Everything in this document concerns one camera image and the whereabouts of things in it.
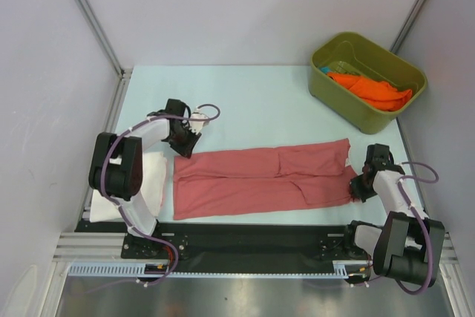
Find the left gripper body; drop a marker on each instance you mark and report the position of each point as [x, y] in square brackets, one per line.
[182, 142]

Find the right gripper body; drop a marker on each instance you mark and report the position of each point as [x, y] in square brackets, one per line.
[361, 188]

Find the pink t shirt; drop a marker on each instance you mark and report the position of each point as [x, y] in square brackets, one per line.
[261, 180]

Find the orange t shirt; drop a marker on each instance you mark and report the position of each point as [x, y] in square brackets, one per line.
[379, 94]

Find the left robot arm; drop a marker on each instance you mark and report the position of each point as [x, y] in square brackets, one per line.
[116, 170]

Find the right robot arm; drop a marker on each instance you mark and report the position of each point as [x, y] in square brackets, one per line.
[408, 247]

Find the folded white t shirt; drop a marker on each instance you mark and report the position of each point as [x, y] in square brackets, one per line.
[153, 187]

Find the olive green plastic bin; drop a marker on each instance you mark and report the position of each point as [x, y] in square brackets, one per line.
[351, 53]

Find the teal t shirt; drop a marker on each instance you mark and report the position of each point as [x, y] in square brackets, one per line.
[325, 69]

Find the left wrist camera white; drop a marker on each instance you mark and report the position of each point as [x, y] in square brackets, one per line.
[197, 121]

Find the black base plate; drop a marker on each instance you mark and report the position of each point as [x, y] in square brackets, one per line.
[251, 249]

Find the white slotted cable duct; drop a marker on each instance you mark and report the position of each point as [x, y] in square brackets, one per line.
[338, 270]

